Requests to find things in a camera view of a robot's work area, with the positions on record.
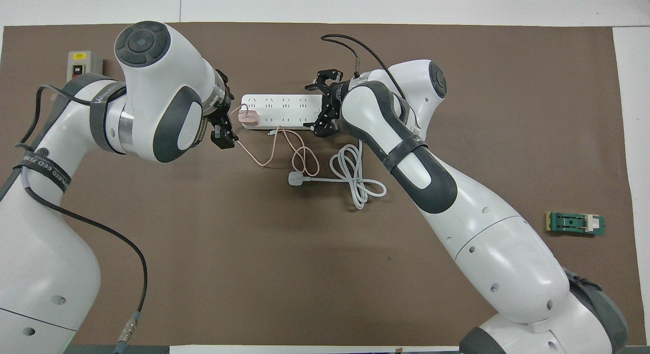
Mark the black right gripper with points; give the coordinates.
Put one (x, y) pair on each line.
(332, 102)

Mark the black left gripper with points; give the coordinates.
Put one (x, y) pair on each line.
(223, 97)

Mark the pink charger plug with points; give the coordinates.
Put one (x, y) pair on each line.
(249, 118)

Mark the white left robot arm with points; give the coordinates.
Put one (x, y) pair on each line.
(51, 272)

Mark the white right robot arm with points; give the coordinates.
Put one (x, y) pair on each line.
(482, 242)

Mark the brown table mat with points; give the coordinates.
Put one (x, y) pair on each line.
(304, 272)

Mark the grey on-off switch box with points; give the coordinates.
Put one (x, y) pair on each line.
(84, 62)

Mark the green knife switch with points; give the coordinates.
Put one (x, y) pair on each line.
(574, 224)

